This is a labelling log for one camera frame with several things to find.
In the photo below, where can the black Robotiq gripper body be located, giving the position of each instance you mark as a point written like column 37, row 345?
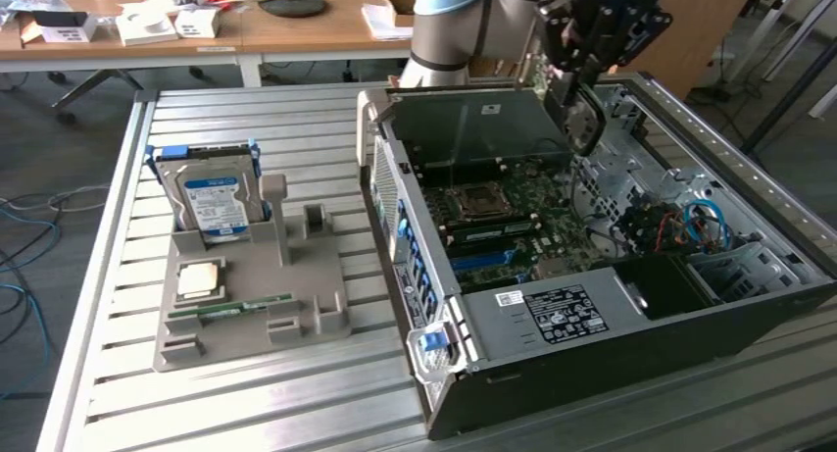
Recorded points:
column 615, row 3

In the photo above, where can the black graphics card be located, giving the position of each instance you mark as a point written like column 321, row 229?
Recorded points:
column 582, row 126

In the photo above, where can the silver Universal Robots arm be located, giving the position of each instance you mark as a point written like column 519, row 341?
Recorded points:
column 445, row 35

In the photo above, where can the wooden cabinet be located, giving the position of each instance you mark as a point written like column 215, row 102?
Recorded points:
column 714, row 30

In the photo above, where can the stack of papers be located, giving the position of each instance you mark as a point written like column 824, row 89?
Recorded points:
column 386, row 25

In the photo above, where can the green motherboard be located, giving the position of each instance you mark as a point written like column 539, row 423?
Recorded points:
column 563, row 236

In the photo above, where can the black lamp base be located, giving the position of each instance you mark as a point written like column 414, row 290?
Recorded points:
column 291, row 5

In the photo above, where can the installed RAM stick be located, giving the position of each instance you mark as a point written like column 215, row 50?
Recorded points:
column 491, row 232

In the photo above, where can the blue expansion slot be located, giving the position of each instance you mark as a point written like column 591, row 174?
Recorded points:
column 485, row 262

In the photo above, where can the silver disk bay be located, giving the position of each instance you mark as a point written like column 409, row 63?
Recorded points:
column 752, row 266

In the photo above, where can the small white labelled box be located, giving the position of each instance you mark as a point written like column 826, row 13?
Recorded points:
column 197, row 25

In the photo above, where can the grey power supply unit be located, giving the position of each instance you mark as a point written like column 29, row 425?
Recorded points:
column 510, row 324

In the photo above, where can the white box with tape roll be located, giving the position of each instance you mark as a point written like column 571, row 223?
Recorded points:
column 147, row 36

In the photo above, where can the hard disk with blue rails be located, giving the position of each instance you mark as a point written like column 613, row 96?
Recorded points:
column 210, row 202

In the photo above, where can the blue case latch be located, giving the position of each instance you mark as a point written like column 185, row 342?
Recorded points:
column 434, row 343

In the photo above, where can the grey parts rack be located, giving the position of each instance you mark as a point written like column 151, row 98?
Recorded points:
column 255, row 275

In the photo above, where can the open black PC case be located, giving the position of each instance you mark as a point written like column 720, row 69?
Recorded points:
column 589, row 388

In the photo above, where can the wooden desk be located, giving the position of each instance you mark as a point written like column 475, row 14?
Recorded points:
column 98, row 50

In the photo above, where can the dark wheeled furniture leg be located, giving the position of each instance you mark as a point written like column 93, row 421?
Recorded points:
column 86, row 86

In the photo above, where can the silver CPU chip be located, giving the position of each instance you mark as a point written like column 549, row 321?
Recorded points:
column 198, row 280

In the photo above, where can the green RAM stick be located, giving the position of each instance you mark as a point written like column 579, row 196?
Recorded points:
column 230, row 307

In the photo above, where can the black and white box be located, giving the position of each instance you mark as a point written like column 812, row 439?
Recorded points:
column 66, row 30

